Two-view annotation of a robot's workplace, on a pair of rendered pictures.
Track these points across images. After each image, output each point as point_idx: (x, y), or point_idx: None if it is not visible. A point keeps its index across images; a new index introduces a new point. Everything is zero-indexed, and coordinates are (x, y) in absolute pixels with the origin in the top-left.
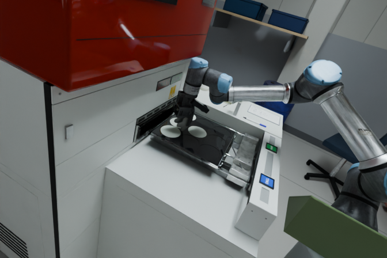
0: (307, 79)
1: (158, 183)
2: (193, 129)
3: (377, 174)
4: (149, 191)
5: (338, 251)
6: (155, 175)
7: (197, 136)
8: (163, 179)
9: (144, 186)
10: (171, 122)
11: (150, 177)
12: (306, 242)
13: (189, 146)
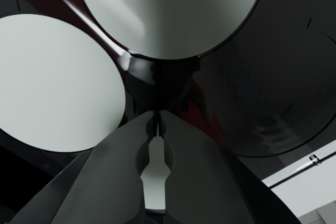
0: None
1: (319, 182)
2: None
3: None
4: (329, 200)
5: None
6: (292, 183)
7: None
8: (317, 168)
9: (310, 205)
10: (58, 145)
11: (292, 192)
12: None
13: (319, 114)
